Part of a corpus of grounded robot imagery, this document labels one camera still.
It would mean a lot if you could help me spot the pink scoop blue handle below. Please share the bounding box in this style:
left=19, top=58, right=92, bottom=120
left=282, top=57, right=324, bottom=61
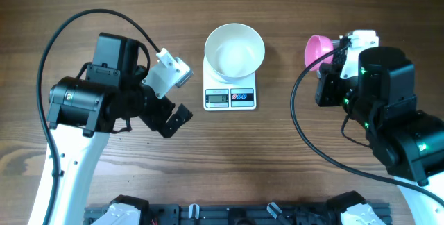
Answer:
left=304, top=35, right=334, bottom=67

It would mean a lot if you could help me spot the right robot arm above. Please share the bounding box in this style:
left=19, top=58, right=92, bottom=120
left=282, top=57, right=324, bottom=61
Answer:
left=316, top=47, right=443, bottom=198

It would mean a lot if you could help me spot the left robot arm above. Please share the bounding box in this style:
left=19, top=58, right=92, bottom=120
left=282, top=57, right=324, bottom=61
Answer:
left=28, top=33, right=193, bottom=224

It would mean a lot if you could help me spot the white digital kitchen scale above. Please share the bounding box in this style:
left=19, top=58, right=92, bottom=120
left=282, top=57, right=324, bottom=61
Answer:
left=203, top=58, right=257, bottom=111

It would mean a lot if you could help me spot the white bowl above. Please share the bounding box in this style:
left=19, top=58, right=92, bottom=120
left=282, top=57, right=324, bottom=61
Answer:
left=204, top=23, right=265, bottom=81

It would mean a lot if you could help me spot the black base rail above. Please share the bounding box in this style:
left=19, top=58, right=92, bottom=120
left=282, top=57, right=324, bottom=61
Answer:
left=84, top=190, right=393, bottom=225

